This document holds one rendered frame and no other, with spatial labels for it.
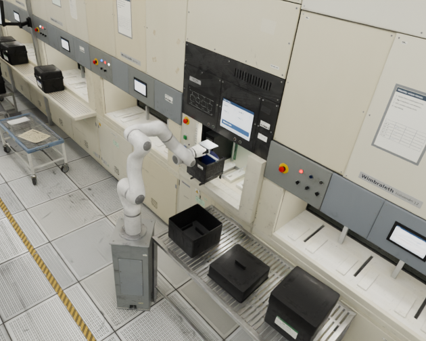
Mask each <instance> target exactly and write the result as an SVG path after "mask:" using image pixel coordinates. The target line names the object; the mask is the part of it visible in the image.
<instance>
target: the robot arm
mask: <svg viewBox="0 0 426 341"><path fill-rule="evenodd" d="M123 135H124V138H125V139H126V140H127V141H128V142H129V143H130V144H131V145H133V147H134V152H133V153H131V154H129V155H128V158H127V163H126V173H127V177H128V178H123V179H121V180H119V182H118V184H117V192H118V196H119V198H120V201H121V203H122V206H123V210H124V224H123V226H121V228H120V235H121V236H122V237H123V238H124V239H126V240H138V239H141V238H142V237H143V236H144V235H145V234H146V232H147V228H146V226H145V225H144V224H143V223H142V222H141V203H142V202H143V201H144V199H145V186H144V182H143V176H142V166H143V159H144V157H145V156H146V155H147V154H148V153H149V152H150V151H151V140H150V138H149V137H157V136H158V138H159V139H160V140H161V141H162V143H163V144H164V145H165V146H166V147H167V148H168V149H169V150H170V151H171V152H172V153H173V155H172V161H173V162H174V163H175V164H176V165H179V164H185V165H186V166H189V167H192V166H194V165H195V157H196V158H198V157H201V156H205V155H206V154H208V153H209V151H208V149H206V148H204V147H203V146H202V145H195V146H193V147H191V148H188V149H187V148H186V147H185V146H183V145H182V144H181V143H180V142H179V141H178V140H177V139H176V137H175V136H174V135H173V134H172V132H171V131H170V129H169V128H168V127H167V126H166V125H165V124H164V123H163V122H162V121H161V120H155V121H153V122H149V123H146V124H132V125H131V126H128V127H127V128H125V130H124V133H123Z"/></svg>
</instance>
